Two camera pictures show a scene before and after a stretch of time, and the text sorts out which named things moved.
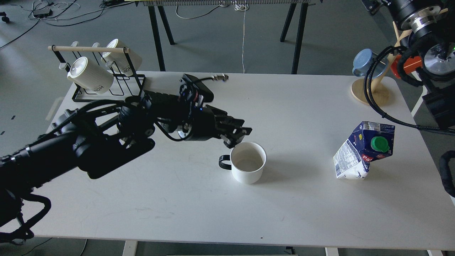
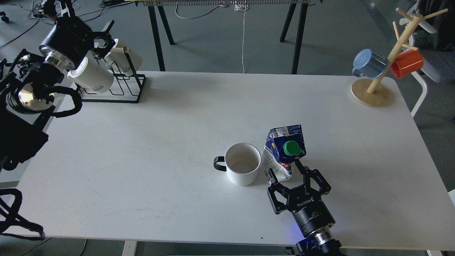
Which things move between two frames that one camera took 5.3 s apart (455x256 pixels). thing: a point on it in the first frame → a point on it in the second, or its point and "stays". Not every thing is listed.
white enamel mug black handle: [246, 161] stays
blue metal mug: [363, 60] stays
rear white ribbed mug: [119, 61] stays
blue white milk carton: [369, 142] → [283, 145]
